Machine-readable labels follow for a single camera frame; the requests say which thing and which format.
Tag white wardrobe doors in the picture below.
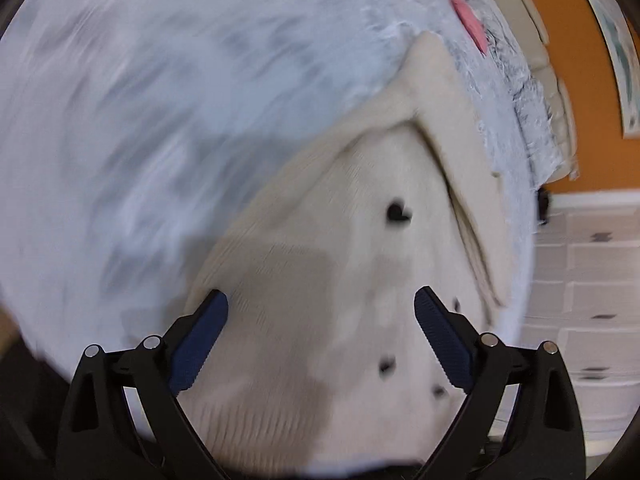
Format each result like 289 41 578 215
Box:
487 192 640 456

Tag grey butterfly print blanket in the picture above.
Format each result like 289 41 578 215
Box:
0 0 538 476

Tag cream padded headboard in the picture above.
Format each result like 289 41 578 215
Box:
440 0 581 181

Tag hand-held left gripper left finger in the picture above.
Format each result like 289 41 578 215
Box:
55 290 231 480

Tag cream knit cardigan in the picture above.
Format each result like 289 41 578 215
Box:
182 30 518 466

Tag pink folded cloth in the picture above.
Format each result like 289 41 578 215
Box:
450 0 488 56

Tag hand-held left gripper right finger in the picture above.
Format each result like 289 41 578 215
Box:
414 286 586 480

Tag wall poster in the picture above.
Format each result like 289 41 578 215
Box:
567 0 640 138

